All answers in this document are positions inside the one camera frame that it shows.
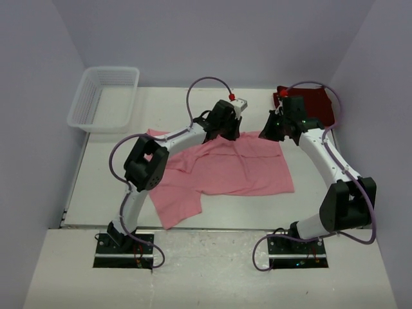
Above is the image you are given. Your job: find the pink t shirt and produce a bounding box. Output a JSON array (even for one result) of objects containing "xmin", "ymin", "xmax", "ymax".
[{"xmin": 149, "ymin": 131, "xmax": 295, "ymax": 229}]

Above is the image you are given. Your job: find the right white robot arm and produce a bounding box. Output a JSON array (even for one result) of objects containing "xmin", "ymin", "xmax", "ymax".
[{"xmin": 259, "ymin": 96, "xmax": 377, "ymax": 253}]

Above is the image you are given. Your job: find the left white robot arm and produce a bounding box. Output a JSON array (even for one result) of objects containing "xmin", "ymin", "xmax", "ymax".
[{"xmin": 107, "ymin": 98, "xmax": 247, "ymax": 253}]

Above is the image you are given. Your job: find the folded dark red shirt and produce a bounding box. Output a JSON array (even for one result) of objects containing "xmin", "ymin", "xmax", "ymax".
[{"xmin": 288, "ymin": 86, "xmax": 335, "ymax": 127}]

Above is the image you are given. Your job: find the white plastic basket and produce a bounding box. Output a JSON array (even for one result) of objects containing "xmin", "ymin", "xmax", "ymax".
[{"xmin": 67, "ymin": 66, "xmax": 140, "ymax": 134}]

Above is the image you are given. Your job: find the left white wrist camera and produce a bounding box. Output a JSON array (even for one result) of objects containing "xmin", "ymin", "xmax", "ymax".
[{"xmin": 229, "ymin": 93, "xmax": 248, "ymax": 120}]

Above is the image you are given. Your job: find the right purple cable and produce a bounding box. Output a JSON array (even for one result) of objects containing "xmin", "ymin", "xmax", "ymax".
[{"xmin": 252, "ymin": 80, "xmax": 378, "ymax": 271}]

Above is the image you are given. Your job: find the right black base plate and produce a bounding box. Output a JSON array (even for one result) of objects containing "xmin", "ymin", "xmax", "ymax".
[{"xmin": 267, "ymin": 237, "xmax": 329, "ymax": 270}]

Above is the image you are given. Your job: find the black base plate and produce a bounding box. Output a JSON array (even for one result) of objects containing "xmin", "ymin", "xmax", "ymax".
[
  {"xmin": 267, "ymin": 237, "xmax": 329, "ymax": 270},
  {"xmin": 93, "ymin": 232, "xmax": 154, "ymax": 270}
]

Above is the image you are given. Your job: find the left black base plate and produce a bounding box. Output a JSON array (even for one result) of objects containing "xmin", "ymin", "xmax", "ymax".
[{"xmin": 93, "ymin": 232, "xmax": 154, "ymax": 270}]

